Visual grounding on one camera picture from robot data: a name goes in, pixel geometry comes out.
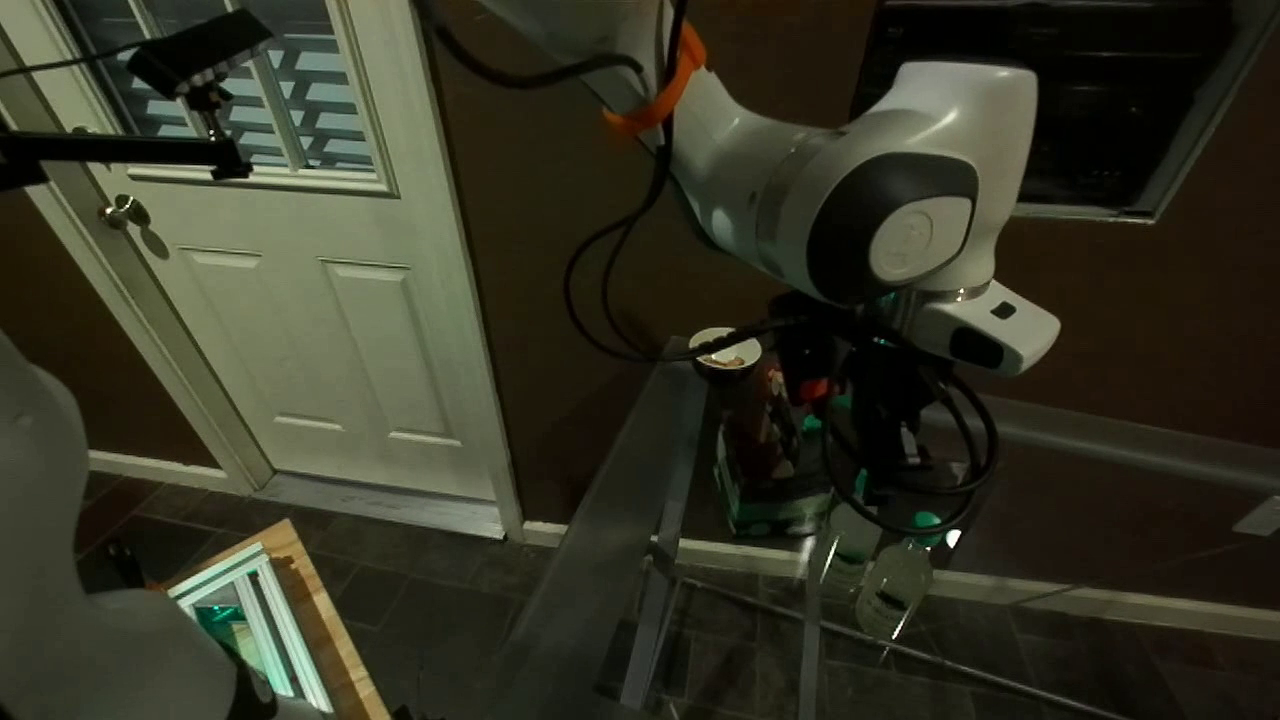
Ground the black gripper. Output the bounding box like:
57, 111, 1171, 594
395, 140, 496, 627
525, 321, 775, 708
835, 317, 944, 453

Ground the clear bottle with green cap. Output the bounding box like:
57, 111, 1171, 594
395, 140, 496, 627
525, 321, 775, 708
851, 508, 951, 642
811, 464, 888, 603

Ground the white bowl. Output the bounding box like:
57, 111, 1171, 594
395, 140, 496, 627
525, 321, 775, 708
686, 324, 768, 382

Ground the white panelled door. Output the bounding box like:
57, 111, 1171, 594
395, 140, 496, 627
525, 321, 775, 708
0, 0, 527, 542

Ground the wooden framed glass panel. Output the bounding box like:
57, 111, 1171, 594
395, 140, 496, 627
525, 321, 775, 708
165, 516, 395, 720

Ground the silver door knob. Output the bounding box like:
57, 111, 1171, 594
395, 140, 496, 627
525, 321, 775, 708
101, 190, 178, 265

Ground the grey chair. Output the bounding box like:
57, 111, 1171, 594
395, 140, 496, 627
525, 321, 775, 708
0, 330, 248, 720

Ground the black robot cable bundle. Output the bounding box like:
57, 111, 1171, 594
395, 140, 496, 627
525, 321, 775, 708
414, 0, 1005, 542

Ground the glass table with metal frame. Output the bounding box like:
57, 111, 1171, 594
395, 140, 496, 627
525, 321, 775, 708
484, 330, 1280, 720

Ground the orange cable strap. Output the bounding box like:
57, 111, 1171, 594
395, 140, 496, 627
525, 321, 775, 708
602, 16, 711, 144

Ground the dark window with pale frame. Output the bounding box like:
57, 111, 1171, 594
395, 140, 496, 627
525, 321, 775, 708
851, 0, 1280, 232

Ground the black external camera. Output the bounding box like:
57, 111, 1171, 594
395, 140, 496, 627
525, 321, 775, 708
123, 7, 276, 105

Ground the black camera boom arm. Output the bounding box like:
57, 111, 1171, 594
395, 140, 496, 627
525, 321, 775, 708
0, 123, 257, 190

